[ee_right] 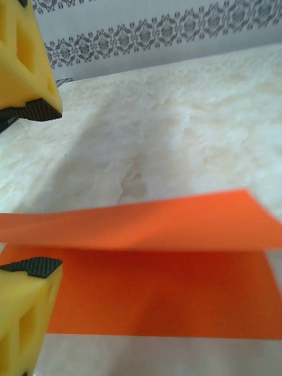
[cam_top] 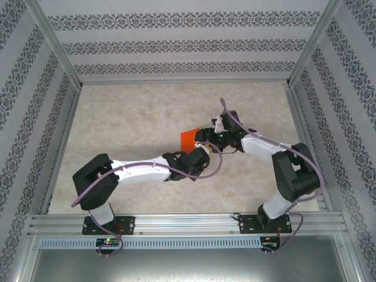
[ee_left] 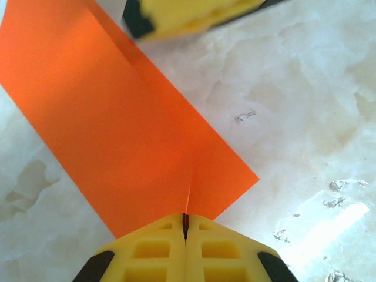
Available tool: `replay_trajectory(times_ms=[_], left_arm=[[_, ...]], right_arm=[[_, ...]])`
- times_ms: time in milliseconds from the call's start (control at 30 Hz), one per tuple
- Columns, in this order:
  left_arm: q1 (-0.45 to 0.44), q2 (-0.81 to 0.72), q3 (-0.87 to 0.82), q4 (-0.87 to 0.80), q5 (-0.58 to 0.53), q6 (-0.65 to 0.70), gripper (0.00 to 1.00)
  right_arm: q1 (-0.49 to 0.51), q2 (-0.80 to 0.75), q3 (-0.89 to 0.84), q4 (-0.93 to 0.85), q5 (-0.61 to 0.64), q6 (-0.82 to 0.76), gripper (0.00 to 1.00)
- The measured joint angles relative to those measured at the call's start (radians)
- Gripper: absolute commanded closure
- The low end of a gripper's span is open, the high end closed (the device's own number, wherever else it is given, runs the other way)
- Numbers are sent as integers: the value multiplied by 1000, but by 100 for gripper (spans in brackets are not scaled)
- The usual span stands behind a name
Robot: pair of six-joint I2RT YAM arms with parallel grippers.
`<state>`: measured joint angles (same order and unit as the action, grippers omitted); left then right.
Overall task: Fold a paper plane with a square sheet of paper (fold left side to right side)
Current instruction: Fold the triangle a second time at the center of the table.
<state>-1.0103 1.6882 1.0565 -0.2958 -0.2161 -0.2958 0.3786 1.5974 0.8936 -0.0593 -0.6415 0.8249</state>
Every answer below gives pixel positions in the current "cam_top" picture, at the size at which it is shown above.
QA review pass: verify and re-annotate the steel sheet tray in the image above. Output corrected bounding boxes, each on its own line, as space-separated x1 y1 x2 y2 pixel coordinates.
17 248 362 282

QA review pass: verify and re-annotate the right controller board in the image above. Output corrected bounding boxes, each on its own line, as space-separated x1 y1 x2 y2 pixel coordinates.
261 236 282 251

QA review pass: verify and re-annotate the left controller board green light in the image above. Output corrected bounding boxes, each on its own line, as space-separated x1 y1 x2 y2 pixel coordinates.
96 238 120 247

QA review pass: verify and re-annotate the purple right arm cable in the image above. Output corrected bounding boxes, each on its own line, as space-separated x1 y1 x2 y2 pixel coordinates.
219 98 325 253

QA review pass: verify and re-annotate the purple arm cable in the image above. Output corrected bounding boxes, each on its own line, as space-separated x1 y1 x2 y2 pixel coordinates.
219 98 325 253
72 142 223 259

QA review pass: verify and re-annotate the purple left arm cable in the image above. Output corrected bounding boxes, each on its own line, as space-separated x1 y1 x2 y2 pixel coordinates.
72 142 223 259

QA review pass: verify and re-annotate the aluminium mounting rail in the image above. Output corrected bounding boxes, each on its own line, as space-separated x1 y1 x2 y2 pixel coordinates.
28 211 349 236

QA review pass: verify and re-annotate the aluminium side rail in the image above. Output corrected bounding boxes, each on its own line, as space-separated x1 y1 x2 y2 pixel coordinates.
284 86 335 212
39 87 82 215

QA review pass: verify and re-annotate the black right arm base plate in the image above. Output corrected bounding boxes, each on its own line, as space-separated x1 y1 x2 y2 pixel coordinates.
237 213 293 235

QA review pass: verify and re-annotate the slotted grey cable duct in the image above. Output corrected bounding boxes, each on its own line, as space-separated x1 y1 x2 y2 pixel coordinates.
39 236 263 249

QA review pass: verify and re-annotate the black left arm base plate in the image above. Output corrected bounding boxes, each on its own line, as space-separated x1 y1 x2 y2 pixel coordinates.
81 215 137 237

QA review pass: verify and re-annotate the aluminium frame post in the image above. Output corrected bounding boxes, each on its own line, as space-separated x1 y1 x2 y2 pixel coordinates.
286 0 344 88
23 0 83 90

